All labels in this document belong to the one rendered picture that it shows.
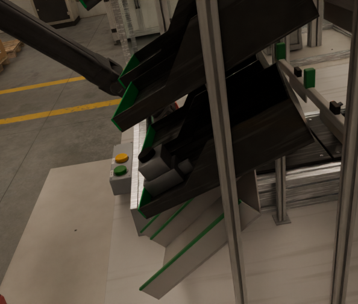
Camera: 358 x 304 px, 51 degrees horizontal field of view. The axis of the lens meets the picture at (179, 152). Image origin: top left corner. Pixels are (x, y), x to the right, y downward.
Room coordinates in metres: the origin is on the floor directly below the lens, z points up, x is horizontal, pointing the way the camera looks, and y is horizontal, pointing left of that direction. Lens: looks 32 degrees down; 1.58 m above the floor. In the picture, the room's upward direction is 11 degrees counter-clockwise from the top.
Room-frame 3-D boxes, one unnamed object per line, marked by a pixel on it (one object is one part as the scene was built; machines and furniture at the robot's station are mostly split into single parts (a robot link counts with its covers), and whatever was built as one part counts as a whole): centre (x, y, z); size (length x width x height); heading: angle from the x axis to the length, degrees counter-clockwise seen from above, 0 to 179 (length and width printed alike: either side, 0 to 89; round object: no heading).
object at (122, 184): (1.02, 0.18, 0.93); 0.21 x 0.07 x 0.06; 179
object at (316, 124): (0.92, -0.53, 1.01); 0.24 x 0.24 x 0.13; 89
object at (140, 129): (1.21, 0.12, 0.91); 0.89 x 0.06 x 0.11; 179
